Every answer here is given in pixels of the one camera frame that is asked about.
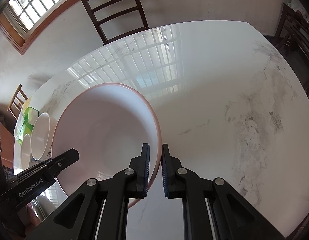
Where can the dark wooden chair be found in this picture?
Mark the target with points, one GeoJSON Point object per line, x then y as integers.
{"type": "Point", "coordinates": [116, 19]}

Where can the light wooden chair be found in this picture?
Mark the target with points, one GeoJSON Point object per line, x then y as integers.
{"type": "Point", "coordinates": [16, 102]}

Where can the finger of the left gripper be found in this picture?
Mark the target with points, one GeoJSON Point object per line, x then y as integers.
{"type": "Point", "coordinates": [62, 161]}

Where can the pink covered cabinet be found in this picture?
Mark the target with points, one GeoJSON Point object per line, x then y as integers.
{"type": "Point", "coordinates": [6, 146]}

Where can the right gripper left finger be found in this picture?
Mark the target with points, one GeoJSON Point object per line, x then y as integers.
{"type": "Point", "coordinates": [98, 209]}

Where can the white rabbit bowl pink band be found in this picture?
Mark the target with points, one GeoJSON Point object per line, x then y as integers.
{"type": "Point", "coordinates": [42, 136]}

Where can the green tissue pack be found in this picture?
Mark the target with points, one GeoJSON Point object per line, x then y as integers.
{"type": "Point", "coordinates": [25, 123]}

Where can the white bowl blue band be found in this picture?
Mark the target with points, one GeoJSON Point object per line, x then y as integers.
{"type": "Point", "coordinates": [25, 151]}

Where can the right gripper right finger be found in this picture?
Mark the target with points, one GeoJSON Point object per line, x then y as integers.
{"type": "Point", "coordinates": [212, 209]}

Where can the wood framed window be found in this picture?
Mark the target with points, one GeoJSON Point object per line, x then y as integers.
{"type": "Point", "coordinates": [21, 21]}

